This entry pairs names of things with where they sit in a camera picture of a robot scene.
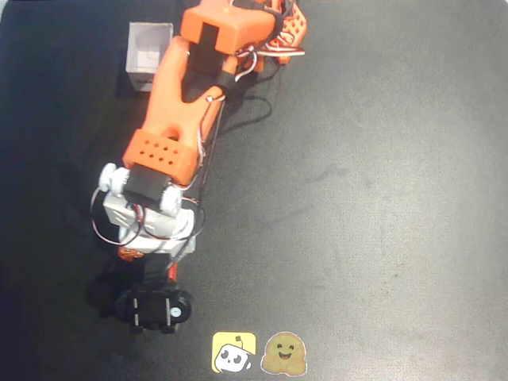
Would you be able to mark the yellow robot sticker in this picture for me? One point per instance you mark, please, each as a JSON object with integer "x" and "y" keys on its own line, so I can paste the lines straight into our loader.
{"x": 234, "y": 352}

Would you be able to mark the orange and white robot arm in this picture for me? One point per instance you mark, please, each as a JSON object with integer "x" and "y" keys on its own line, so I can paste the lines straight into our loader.
{"x": 166, "y": 107}

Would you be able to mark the orange perforated arm base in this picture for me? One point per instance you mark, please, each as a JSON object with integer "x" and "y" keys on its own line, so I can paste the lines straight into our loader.
{"x": 295, "y": 28}

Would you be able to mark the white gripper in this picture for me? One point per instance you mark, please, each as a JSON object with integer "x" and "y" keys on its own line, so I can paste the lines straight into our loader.
{"x": 152, "y": 310}

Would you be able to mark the black gripper camera module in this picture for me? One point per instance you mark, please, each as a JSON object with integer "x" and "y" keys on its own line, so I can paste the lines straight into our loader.
{"x": 151, "y": 309}

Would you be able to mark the small white cardboard box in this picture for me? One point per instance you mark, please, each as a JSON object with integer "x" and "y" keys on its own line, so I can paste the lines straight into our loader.
{"x": 143, "y": 39}

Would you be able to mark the black table mat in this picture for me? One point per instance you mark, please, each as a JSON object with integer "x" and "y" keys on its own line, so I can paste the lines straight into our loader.
{"x": 357, "y": 198}

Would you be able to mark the hugging face emoji sticker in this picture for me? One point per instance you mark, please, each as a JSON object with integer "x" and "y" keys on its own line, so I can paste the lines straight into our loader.
{"x": 283, "y": 353}

